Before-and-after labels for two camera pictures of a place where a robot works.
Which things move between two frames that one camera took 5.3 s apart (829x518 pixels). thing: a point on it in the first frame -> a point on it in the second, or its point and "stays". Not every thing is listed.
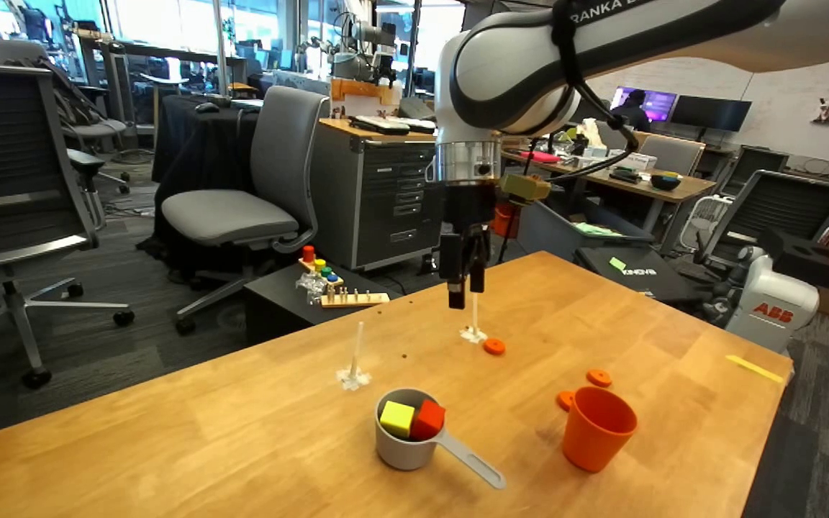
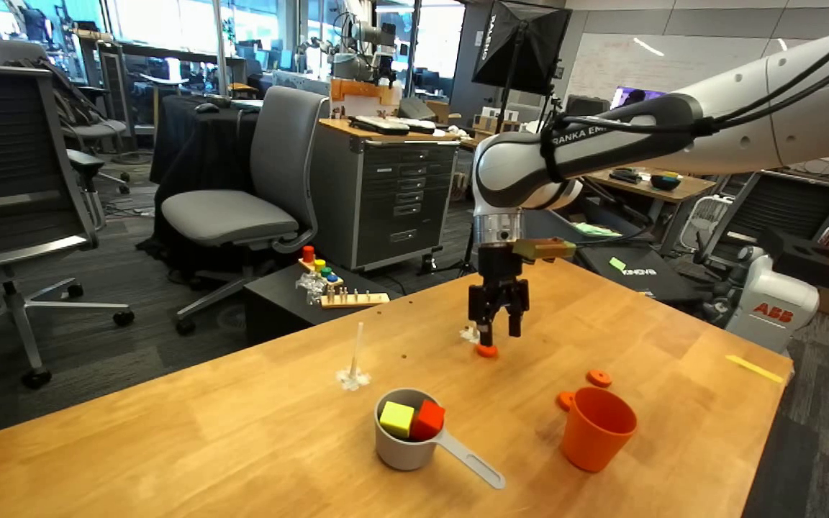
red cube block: x=426 y=420 stays
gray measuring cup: x=407 y=453 stays
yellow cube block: x=398 y=417 stays
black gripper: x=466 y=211 -> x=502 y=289
